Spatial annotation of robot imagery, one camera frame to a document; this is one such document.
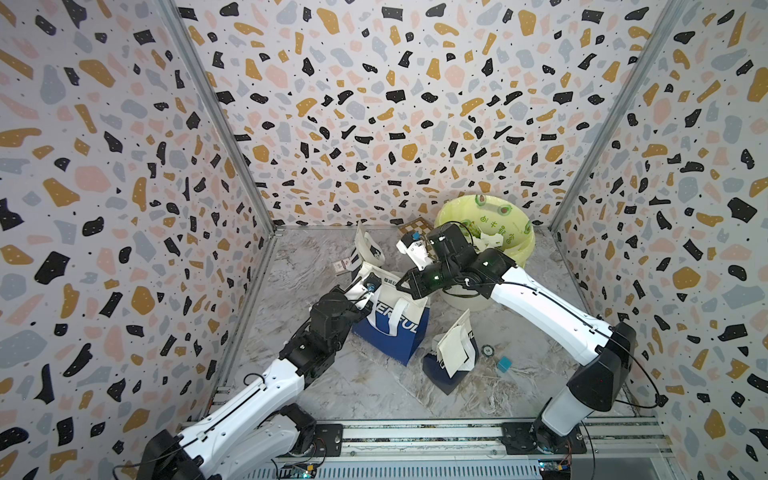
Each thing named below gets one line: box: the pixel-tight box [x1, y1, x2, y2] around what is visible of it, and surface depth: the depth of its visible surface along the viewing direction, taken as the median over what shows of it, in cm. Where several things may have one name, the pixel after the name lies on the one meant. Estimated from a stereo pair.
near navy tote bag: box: [422, 309, 479, 395], surface depth 73 cm
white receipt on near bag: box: [437, 326, 475, 378], surface depth 74 cm
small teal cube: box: [497, 356, 513, 373], surface depth 89 cm
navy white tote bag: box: [352, 261, 430, 367], surface depth 75 cm
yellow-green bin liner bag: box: [434, 194, 536, 268], surface depth 92 cm
